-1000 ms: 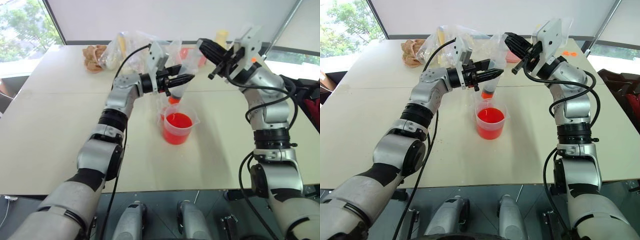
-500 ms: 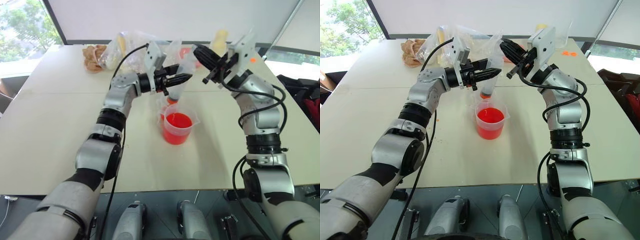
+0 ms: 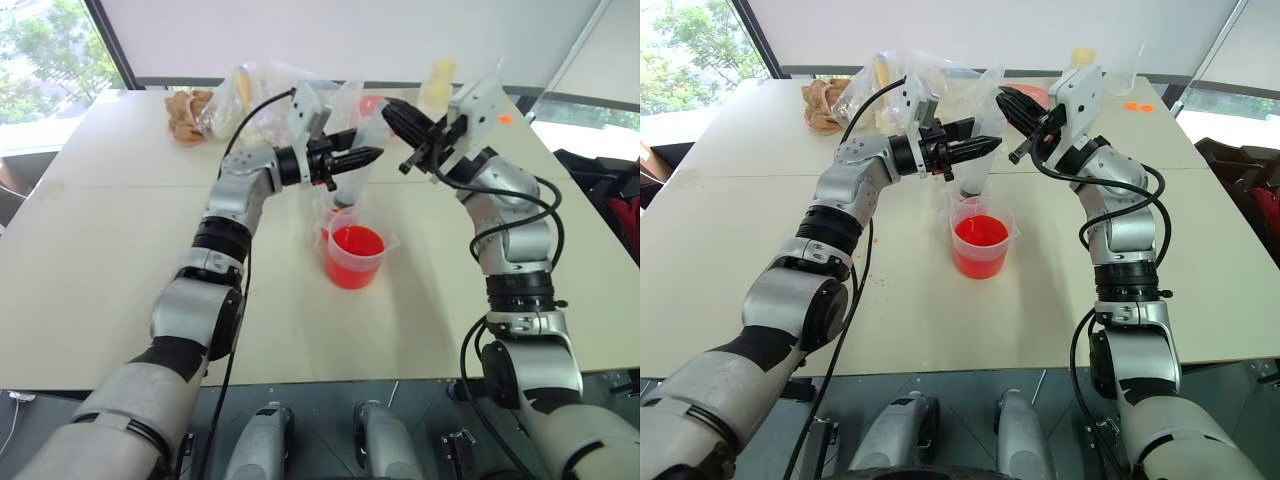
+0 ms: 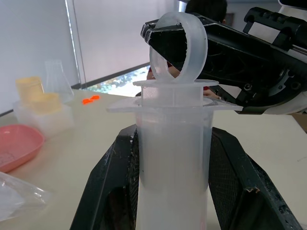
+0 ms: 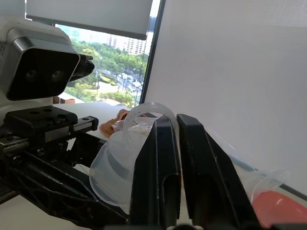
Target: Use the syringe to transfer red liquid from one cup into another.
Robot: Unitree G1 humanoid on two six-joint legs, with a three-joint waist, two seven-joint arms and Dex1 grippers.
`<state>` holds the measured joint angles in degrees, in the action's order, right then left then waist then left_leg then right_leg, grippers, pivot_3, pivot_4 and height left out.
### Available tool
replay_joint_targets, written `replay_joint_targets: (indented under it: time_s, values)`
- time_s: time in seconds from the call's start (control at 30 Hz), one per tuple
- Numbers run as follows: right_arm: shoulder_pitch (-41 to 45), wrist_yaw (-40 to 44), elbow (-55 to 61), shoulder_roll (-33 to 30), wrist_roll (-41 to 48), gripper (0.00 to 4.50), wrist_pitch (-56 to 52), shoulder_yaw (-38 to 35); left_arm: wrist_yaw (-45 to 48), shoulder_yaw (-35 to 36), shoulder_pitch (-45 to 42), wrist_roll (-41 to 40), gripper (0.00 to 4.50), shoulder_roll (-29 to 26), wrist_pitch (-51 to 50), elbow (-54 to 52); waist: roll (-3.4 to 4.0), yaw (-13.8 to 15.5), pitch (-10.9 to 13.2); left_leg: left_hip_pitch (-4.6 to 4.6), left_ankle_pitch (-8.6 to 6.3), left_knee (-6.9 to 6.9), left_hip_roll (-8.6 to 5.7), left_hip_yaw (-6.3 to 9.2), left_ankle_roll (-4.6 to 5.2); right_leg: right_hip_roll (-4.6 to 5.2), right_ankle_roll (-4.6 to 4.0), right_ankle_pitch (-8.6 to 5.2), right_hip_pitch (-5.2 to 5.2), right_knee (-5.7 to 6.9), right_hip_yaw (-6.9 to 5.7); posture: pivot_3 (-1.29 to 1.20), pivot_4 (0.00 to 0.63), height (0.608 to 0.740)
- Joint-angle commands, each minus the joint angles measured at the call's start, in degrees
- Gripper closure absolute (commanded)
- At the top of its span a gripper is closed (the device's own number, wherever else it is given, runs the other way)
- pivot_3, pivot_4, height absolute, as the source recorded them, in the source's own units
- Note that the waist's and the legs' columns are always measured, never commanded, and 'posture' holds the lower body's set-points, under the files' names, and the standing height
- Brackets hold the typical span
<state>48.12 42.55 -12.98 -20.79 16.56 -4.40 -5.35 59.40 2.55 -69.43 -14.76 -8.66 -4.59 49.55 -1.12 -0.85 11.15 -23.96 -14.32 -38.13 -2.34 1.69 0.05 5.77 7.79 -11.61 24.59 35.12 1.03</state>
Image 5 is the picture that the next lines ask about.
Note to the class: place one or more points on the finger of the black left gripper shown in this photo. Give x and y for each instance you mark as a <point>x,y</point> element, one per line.
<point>84,148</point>
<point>55,189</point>

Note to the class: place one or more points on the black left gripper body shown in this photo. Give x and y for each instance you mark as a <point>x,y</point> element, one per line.
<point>36,124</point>

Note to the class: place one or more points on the dark window frame post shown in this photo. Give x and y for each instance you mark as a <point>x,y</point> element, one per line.
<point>149,60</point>

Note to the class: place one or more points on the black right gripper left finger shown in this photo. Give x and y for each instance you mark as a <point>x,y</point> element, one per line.
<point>153,172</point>

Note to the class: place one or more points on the white roller blind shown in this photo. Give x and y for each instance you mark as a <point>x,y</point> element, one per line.
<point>96,14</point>

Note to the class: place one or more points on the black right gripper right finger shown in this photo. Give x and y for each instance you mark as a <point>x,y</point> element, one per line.
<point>211,182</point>

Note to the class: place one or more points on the beige crumpled object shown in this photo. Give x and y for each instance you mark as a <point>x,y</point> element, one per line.
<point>108,128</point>

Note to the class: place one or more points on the white robot camera head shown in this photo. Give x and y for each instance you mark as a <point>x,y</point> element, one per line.
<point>40,69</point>

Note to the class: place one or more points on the pink object in plastic bag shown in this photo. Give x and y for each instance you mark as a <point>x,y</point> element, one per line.
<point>275,206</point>

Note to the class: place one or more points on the clear plastic cup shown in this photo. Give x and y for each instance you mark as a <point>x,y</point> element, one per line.
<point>117,163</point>

